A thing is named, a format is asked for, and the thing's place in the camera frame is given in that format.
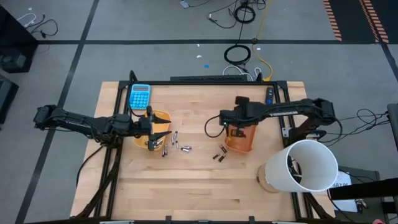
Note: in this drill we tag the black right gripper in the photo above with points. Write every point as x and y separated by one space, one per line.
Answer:
237 117

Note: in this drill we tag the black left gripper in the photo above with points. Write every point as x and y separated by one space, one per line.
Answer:
150 127

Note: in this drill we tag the silver AA battery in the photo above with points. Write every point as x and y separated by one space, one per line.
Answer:
172 140
185 150
161 142
157 144
175 135
166 150
177 145
163 152
187 147

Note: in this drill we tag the orange plastic bin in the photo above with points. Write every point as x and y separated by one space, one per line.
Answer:
239 146

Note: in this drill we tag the black copper-top battery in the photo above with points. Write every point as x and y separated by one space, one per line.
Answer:
223 148
216 156
221 158

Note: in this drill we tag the yellow plastic bin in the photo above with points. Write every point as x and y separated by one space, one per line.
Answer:
141 143

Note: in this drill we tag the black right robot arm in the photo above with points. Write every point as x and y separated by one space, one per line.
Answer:
295 109

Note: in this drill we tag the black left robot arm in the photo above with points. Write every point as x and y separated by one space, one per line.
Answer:
77 121

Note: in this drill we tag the blue calculator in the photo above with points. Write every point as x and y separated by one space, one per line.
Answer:
140 96

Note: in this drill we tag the black remote control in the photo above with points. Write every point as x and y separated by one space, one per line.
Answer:
269 96

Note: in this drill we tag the round wooden base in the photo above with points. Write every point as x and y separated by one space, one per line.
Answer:
261 180

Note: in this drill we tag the white cylindrical bucket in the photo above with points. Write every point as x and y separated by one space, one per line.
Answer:
280 174

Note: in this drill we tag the black keyboard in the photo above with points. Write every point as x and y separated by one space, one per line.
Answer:
208 78

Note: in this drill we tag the white paper sheet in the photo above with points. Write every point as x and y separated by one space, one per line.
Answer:
345 193

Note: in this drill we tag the white power adapter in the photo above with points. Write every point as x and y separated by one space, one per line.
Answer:
184 3

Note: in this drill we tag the black side table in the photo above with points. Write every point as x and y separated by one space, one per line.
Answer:
363 189

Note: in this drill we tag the dark grey monitor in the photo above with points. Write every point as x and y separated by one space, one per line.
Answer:
6 96

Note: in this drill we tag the black mat orange stripes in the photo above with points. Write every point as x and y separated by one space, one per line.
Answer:
354 18

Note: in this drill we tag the small red object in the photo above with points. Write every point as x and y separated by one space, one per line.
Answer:
378 222

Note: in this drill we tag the black desk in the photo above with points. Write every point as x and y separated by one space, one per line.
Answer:
15 31

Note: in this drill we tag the silver mounting bracket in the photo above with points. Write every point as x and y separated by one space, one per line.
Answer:
285 132

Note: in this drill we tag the black aluminium table frame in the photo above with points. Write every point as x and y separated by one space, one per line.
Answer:
199 83

